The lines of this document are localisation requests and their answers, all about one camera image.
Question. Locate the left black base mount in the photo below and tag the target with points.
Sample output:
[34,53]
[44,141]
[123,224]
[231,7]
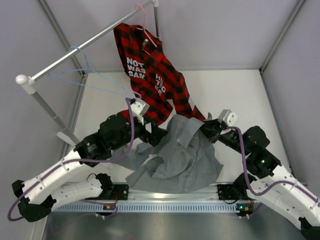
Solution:
[120,192]

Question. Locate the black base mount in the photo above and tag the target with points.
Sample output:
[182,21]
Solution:
[120,192]
[226,192]

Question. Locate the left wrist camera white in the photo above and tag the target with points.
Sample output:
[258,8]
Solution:
[139,107]

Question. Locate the slotted grey cable duct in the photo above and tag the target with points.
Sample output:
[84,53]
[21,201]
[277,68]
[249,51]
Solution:
[149,207]

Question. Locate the red black plaid shirt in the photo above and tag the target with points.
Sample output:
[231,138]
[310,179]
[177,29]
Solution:
[152,76]

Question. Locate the aluminium mounting rail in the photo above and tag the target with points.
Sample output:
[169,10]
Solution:
[165,195]

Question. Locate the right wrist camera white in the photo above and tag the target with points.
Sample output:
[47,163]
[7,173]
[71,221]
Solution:
[228,117]

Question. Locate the grey button shirt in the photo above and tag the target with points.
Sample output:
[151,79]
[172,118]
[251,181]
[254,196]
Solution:
[183,161]

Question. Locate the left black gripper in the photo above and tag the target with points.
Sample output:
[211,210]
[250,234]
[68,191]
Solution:
[157,134]

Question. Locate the blue wire hanger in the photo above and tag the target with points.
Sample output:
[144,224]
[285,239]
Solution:
[123,90]

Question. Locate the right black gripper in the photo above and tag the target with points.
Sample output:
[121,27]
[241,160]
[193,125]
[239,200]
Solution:
[212,128]

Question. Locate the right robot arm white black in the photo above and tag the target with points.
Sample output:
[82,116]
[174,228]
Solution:
[265,179]

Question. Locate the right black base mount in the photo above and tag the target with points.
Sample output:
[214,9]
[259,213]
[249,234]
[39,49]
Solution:
[226,192]

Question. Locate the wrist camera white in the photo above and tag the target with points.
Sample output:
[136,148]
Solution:
[228,117]
[139,107]

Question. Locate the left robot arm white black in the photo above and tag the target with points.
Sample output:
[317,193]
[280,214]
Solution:
[38,197]

